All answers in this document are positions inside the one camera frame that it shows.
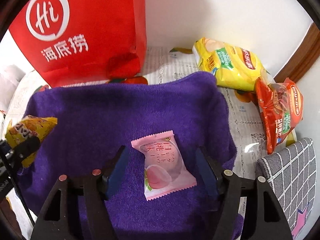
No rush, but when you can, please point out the grey checked cloth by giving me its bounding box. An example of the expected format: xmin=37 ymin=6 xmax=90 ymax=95
xmin=255 ymin=137 xmax=314 ymax=239

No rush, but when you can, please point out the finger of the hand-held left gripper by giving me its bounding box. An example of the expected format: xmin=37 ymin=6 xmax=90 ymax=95
xmin=11 ymin=136 xmax=42 ymax=162

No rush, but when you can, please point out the red paper bag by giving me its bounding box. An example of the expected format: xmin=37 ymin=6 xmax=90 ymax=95
xmin=9 ymin=0 xmax=148 ymax=88

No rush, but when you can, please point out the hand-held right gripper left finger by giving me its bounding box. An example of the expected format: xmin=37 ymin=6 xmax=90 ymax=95
xmin=30 ymin=145 xmax=130 ymax=240

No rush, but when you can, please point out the yellow snack packet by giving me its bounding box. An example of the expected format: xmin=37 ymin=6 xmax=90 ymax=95
xmin=5 ymin=115 xmax=58 ymax=168

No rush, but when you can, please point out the brown wooden door frame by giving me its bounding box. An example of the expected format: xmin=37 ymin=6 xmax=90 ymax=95
xmin=274 ymin=22 xmax=320 ymax=83

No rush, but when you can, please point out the white paper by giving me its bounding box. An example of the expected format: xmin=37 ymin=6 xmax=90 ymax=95
xmin=0 ymin=65 xmax=27 ymax=113

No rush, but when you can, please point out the purple towel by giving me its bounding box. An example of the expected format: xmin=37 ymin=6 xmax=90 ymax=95
xmin=16 ymin=71 xmax=244 ymax=240

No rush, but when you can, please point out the red chips bag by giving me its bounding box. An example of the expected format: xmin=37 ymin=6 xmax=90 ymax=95
xmin=255 ymin=77 xmax=304 ymax=155

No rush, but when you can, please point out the pink peach snack packet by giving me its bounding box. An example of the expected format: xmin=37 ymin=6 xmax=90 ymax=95
xmin=131 ymin=130 xmax=197 ymax=202

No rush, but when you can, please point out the yellow chips bag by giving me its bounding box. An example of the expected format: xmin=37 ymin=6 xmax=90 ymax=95
xmin=192 ymin=37 xmax=272 ymax=92

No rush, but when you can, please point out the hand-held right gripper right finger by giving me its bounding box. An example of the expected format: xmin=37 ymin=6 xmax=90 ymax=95
xmin=195 ymin=147 xmax=293 ymax=240

